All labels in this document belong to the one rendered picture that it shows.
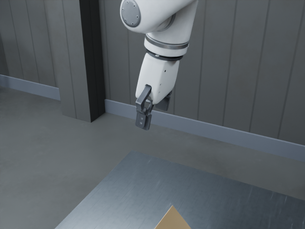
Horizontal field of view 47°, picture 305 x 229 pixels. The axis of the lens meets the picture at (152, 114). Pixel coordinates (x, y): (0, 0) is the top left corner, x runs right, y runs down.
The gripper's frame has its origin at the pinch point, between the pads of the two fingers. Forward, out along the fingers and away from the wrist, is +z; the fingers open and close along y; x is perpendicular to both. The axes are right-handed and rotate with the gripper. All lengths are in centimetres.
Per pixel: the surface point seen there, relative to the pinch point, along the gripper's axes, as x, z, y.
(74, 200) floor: -61, 123, -58
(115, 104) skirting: -98, 122, -161
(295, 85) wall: 29, 52, -165
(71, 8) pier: -132, 44, -141
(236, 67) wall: -10, 55, -165
